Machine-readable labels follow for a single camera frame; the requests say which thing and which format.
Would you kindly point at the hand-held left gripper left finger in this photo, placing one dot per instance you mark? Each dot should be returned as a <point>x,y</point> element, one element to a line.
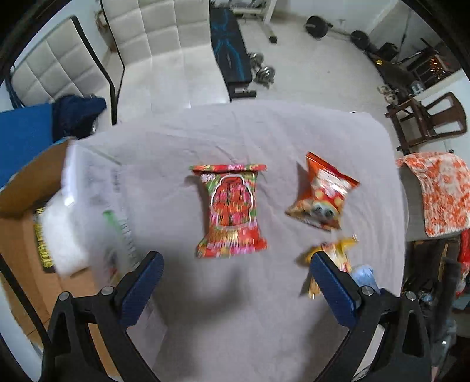
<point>144,288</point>

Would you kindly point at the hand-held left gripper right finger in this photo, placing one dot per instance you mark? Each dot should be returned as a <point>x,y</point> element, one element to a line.
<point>333,290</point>

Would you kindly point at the clear plastic bag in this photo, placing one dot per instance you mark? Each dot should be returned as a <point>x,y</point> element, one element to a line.
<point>91,191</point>

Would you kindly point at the cardboard box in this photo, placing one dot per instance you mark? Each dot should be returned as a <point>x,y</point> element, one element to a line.
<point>22,185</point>

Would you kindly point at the light blue packet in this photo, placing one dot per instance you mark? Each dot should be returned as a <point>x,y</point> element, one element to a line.
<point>363,275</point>

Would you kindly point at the yellow snack packet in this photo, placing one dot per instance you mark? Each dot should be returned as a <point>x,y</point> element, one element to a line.
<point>339,255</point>

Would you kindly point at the white paper sheet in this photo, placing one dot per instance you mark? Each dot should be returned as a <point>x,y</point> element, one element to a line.
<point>152,327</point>

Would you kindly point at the orange snack packet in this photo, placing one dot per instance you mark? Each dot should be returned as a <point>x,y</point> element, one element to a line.
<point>325,191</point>

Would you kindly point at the yellow black packet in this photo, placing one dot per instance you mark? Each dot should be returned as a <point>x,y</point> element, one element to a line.
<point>42,244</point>

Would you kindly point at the red floral snack packet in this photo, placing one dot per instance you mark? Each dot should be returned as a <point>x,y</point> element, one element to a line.
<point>231,205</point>

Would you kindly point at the red cloth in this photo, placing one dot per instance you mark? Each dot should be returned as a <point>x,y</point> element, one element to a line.
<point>465,251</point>

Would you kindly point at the orange floral towel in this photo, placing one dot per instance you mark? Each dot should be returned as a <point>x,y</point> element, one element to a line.
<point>442,191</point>

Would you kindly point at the navy cloth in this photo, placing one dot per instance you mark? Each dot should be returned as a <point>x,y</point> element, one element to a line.
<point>75,114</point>

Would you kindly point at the dark wooden chair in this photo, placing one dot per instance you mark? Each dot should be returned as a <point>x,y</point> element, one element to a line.
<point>422,117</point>

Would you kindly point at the bright blue cloth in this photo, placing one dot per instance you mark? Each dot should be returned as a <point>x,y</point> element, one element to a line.
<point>22,136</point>

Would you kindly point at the pair of white shoes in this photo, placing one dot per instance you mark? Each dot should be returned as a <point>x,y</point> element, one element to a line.
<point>389,93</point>

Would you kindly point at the metal dumbbell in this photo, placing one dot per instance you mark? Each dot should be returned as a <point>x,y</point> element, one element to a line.
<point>257,58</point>
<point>266,75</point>

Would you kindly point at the cream tufted sofa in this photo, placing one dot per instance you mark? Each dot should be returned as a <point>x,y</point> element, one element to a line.
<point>165,55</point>

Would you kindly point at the cream tufted chair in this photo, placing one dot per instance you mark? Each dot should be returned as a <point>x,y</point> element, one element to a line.
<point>58,62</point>

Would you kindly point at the black bag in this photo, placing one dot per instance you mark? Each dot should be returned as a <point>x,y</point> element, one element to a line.
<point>388,51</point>

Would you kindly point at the black blue weight bench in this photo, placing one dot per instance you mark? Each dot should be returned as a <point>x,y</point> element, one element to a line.
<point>229,51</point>

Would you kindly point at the white metal rack frame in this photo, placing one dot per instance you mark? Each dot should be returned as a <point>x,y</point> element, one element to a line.
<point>266,18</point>

